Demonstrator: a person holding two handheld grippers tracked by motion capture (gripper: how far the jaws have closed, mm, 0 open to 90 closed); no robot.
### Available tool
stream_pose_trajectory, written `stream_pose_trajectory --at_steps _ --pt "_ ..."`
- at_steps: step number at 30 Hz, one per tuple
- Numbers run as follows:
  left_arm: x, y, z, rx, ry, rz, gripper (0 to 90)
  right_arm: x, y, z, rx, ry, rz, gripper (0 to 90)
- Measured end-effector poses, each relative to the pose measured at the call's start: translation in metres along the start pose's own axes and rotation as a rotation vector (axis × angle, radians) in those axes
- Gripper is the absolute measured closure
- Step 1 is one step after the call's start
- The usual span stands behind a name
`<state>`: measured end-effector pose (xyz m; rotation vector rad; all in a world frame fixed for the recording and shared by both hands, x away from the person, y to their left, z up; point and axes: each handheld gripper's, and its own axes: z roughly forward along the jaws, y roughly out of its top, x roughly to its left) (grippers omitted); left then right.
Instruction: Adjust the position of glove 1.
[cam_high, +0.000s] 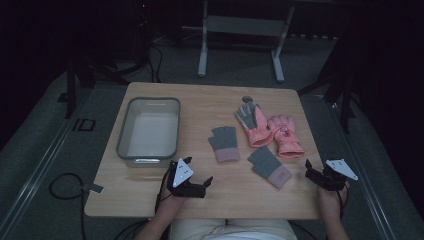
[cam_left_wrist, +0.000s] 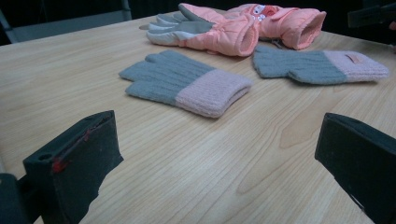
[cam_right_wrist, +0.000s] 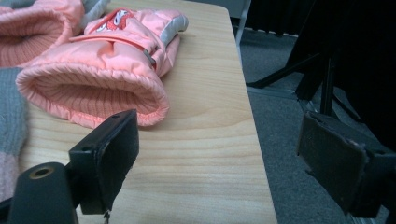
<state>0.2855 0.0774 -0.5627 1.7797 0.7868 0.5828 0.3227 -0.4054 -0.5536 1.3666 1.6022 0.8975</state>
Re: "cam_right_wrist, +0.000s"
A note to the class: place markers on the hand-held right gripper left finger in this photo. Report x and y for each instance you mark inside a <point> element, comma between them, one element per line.
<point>109,161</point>

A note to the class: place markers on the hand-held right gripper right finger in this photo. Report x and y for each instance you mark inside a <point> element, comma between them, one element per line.
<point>336,165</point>

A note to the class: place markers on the pink padded glove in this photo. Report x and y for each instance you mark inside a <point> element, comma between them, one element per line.
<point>102,62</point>
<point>31,34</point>

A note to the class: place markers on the black tripod stand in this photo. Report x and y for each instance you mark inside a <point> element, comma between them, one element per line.
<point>327,81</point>

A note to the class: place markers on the grey and pink knit glove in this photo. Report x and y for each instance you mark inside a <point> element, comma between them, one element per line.
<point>11,118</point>

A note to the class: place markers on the grey metal table leg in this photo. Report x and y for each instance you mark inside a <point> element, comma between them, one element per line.
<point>243,21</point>

